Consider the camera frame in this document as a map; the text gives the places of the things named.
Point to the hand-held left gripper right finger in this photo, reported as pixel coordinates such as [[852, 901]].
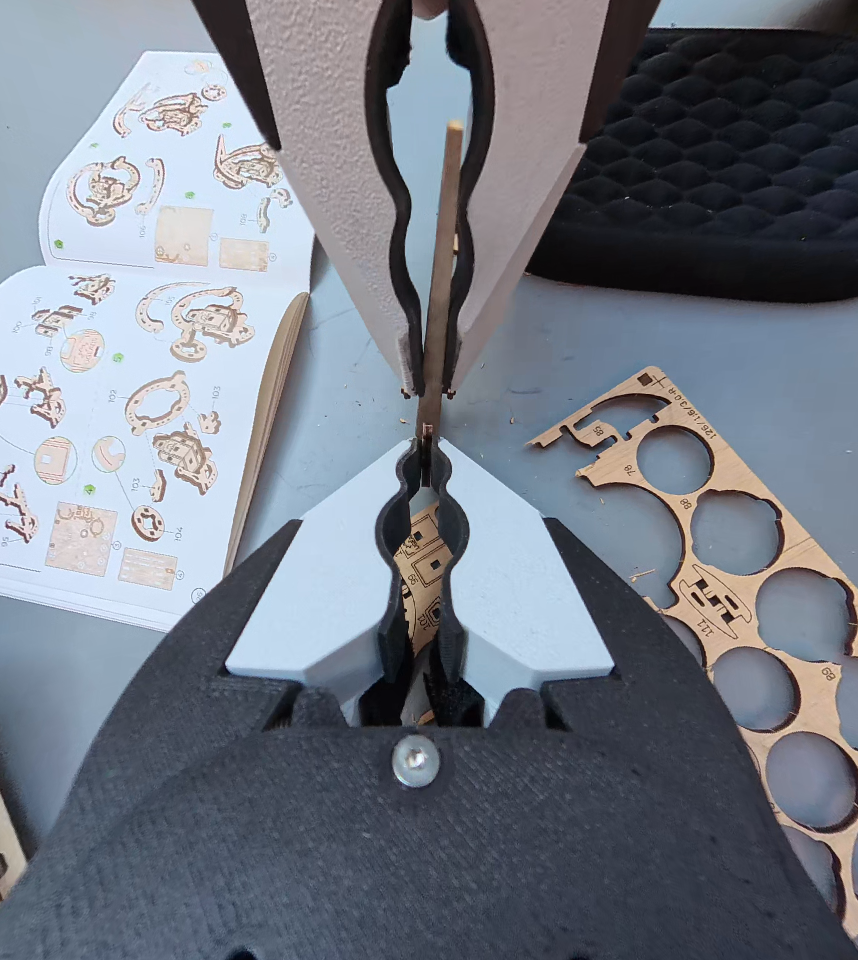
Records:
[[534, 600]]

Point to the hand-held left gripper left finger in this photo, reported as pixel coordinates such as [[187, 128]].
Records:
[[309, 600]]

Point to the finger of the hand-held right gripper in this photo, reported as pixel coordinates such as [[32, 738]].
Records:
[[324, 112], [541, 90]]

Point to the small wooden part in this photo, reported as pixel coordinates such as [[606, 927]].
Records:
[[440, 300]]

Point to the punched-out wooden parts sheet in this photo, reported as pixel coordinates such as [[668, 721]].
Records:
[[714, 600]]

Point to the white assembly instruction booklet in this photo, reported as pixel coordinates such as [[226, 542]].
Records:
[[196, 570]]

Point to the black honeycomb cushion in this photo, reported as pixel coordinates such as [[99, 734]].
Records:
[[736, 165]]

